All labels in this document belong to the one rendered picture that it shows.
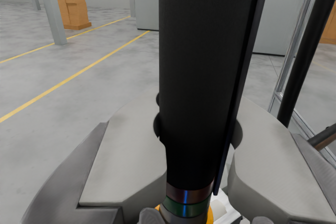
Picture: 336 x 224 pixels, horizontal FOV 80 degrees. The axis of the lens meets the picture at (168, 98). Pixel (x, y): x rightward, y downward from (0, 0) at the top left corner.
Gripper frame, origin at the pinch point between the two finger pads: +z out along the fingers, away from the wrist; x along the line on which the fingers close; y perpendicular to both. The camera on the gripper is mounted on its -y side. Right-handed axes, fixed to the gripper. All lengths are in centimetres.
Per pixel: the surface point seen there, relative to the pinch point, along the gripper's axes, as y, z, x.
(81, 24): 149, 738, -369
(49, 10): 72, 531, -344
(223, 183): 49, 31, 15
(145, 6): 83, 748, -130
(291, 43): 29, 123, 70
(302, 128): 65, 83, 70
